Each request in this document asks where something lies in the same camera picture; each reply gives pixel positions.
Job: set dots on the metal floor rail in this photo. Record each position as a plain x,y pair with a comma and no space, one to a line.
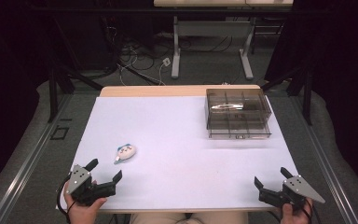
326,168
28,158

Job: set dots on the dark curtain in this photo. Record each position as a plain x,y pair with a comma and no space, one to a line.
9,77
345,62

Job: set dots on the person's beige trouser legs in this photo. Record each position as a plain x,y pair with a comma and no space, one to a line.
167,218

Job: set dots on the white power adapter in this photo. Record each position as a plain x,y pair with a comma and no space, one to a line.
166,61

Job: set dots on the white table mat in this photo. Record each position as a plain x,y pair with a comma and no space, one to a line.
180,149

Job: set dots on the desk with white legs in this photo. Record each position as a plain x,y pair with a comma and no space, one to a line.
213,28

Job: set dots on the clear grey drawer box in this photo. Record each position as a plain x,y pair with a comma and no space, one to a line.
237,119

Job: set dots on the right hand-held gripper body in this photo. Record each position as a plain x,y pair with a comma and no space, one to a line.
292,192

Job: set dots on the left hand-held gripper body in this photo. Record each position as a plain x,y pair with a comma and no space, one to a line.
82,186

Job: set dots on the person's left hand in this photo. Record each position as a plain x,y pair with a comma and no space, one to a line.
84,213

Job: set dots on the black metal stand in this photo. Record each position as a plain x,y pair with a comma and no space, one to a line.
304,90
59,87

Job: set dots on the white and blue correction tape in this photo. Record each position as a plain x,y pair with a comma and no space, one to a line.
126,152

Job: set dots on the person's right hand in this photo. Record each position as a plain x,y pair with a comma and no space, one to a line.
292,216

